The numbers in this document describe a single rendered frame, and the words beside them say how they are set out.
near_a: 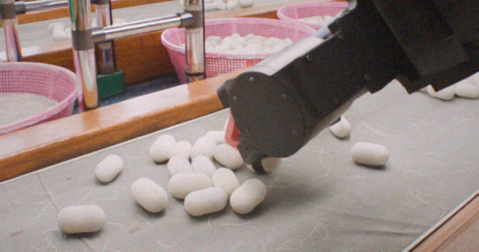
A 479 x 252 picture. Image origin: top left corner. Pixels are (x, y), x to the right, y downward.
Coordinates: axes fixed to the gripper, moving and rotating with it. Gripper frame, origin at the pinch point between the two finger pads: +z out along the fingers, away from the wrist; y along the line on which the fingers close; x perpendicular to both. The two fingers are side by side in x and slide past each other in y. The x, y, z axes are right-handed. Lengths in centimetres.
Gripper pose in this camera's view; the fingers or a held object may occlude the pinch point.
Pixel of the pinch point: (233, 140)
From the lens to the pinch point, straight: 50.0
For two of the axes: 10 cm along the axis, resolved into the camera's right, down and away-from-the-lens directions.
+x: 4.4, 8.9, -1.5
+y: -7.5, 2.7, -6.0
